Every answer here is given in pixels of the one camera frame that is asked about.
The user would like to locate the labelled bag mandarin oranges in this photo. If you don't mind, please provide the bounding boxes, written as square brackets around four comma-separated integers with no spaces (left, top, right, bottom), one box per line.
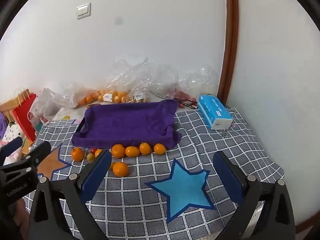
[99,90,129,104]

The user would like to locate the small mandarin orange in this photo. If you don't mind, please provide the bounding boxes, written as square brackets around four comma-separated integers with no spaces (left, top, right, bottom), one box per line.
[153,143,167,155]
[139,142,152,155]

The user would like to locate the black tray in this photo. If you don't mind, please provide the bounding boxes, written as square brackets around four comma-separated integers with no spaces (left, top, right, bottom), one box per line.
[76,109,88,133]

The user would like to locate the oval mandarin orange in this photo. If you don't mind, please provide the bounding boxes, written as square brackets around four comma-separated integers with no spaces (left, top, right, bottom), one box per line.
[125,146,140,158]

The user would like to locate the brown wooden door frame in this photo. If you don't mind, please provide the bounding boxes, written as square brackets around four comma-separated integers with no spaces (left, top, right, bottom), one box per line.
[216,0,239,105]

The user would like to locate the white light switch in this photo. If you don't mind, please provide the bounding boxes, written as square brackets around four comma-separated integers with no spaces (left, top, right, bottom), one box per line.
[76,3,92,20]

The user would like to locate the bagged mandarin oranges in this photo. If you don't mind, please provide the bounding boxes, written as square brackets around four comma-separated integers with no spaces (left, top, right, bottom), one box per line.
[75,91,104,107]

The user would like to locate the crumpled clear plastic bag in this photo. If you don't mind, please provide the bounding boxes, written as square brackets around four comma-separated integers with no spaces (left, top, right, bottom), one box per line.
[150,61,219,108]

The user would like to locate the bag of small yellow fruits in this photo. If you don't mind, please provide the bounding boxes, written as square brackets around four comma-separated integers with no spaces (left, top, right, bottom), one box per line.
[127,94,152,103]

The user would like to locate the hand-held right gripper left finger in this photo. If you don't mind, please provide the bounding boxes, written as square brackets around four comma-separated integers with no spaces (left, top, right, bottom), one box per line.
[28,150,112,240]

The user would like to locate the large mandarin orange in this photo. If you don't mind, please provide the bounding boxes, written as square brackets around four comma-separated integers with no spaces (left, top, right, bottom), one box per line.
[112,162,129,178]

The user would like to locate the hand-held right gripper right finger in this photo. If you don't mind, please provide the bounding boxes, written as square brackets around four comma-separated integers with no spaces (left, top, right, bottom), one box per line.
[212,151,295,240]

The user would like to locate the fruit-printed cardboard box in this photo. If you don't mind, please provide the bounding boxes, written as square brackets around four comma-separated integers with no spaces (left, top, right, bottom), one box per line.
[54,107,76,121]

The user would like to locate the red paper bag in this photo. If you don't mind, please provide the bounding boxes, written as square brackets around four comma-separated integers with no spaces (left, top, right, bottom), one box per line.
[12,89,38,143]

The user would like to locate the blue tissue pack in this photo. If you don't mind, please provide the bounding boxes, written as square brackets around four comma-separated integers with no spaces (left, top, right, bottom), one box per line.
[197,94,233,130]

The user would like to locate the white dotted cloth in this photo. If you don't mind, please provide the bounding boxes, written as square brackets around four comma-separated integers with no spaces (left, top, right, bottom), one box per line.
[2,122,25,147]

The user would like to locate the purple towel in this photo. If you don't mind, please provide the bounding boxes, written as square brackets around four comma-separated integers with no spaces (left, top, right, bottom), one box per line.
[72,99,182,150]

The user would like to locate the cherry tomatoes on vine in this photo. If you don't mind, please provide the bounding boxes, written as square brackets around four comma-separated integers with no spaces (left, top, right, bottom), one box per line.
[172,90,198,108]

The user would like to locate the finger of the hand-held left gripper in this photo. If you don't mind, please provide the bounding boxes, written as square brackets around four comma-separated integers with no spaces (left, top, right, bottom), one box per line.
[0,141,52,174]
[0,136,23,165]

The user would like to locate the brown paper bag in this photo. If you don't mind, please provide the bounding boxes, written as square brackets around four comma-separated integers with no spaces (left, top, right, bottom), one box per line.
[0,97,22,122]

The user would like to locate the clear plastic bag with label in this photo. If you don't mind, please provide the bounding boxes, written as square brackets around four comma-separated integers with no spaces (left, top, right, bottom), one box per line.
[96,56,150,104]

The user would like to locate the grey checked star blanket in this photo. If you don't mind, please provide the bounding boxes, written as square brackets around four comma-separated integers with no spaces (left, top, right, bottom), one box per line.
[22,105,285,240]

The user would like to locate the white plastic bag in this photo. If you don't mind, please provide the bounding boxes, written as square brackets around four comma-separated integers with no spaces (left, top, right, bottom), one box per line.
[29,87,63,123]

